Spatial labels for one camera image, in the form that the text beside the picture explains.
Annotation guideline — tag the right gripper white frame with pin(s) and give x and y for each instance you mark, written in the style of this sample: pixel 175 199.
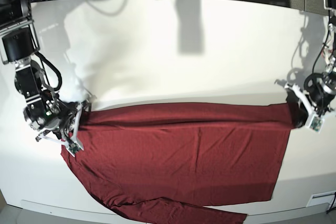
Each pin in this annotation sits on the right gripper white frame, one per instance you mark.
pixel 64 119

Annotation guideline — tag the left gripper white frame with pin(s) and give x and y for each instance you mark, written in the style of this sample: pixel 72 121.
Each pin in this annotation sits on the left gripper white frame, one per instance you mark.
pixel 305 102

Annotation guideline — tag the dark red long-sleeve shirt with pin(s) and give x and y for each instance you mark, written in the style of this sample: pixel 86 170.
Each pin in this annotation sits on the dark red long-sleeve shirt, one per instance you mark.
pixel 179 162

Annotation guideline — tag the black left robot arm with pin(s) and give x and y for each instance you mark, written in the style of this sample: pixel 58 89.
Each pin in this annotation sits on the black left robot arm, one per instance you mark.
pixel 323 68

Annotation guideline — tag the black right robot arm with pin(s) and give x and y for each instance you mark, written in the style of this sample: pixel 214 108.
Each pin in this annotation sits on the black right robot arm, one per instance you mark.
pixel 38 80

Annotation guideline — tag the white label plate on table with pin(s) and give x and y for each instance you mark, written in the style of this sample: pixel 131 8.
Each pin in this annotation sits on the white label plate on table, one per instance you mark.
pixel 322 198

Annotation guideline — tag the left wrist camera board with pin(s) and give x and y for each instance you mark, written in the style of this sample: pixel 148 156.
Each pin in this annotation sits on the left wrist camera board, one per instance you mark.
pixel 316 123

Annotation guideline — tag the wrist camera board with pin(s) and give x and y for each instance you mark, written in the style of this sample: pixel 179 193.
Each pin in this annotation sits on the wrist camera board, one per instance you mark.
pixel 316 123
pixel 73 149

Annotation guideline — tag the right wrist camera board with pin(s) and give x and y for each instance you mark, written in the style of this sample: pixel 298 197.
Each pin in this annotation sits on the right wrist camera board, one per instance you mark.
pixel 73 149

